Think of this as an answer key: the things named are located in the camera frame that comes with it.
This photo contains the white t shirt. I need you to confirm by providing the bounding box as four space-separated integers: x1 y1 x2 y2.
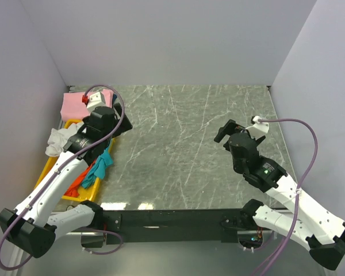
45 122 83 157

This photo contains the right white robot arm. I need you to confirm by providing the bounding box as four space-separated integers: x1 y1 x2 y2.
214 116 345 271

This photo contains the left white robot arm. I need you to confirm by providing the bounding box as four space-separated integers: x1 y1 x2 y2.
0 102 132 258

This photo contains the teal t shirt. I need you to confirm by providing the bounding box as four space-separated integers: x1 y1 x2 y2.
80 143 113 189

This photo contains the folded pink t shirt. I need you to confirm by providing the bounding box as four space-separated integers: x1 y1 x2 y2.
59 88 114 122

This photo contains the orange t shirt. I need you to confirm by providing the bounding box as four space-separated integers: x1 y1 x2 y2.
64 166 94 198

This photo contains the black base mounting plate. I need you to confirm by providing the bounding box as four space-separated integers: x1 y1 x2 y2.
80 208 274 250

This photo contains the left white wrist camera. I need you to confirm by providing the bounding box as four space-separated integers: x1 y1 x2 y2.
82 92 111 113

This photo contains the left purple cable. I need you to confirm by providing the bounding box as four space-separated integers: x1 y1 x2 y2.
0 83 126 271

